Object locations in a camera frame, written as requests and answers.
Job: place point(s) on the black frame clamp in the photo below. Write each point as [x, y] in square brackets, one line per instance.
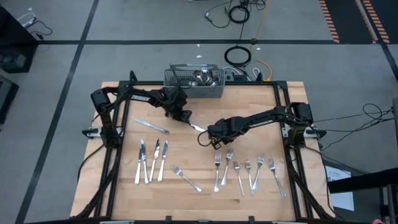
[168, 219]
[252, 219]

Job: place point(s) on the silver mounting bracket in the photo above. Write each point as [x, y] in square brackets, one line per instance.
[315, 132]
[90, 132]

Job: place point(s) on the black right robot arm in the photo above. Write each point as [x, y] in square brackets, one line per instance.
[264, 118]

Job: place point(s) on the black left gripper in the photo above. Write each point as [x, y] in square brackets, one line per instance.
[174, 110]

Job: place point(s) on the silver table knife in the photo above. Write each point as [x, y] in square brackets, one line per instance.
[173, 74]
[162, 161]
[154, 161]
[198, 127]
[144, 161]
[138, 169]
[152, 126]

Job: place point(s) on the white paper sheet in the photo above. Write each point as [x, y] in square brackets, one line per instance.
[342, 202]

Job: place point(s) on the small red object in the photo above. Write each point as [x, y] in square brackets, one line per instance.
[378, 222]

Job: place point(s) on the silver spoon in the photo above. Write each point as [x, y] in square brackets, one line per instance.
[214, 82]
[204, 71]
[211, 75]
[193, 83]
[197, 74]

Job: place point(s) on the grey power box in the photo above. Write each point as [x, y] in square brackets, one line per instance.
[231, 74]

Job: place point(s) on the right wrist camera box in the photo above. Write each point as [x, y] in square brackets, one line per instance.
[217, 143]

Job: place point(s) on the black aluminium table frame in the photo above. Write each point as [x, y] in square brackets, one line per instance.
[248, 83]

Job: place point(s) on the grey mesh cutlery basket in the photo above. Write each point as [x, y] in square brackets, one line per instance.
[192, 91]

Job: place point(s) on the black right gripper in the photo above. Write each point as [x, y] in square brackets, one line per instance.
[225, 130]

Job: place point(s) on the black beam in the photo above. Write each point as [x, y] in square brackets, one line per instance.
[367, 180]

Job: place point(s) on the silver dinner fork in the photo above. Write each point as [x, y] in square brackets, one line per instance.
[226, 169]
[217, 174]
[258, 172]
[238, 179]
[249, 179]
[276, 179]
[186, 179]

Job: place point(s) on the black cabinet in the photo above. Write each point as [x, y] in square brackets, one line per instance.
[7, 96]
[12, 40]

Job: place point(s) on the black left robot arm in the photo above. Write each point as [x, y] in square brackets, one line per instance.
[140, 97]

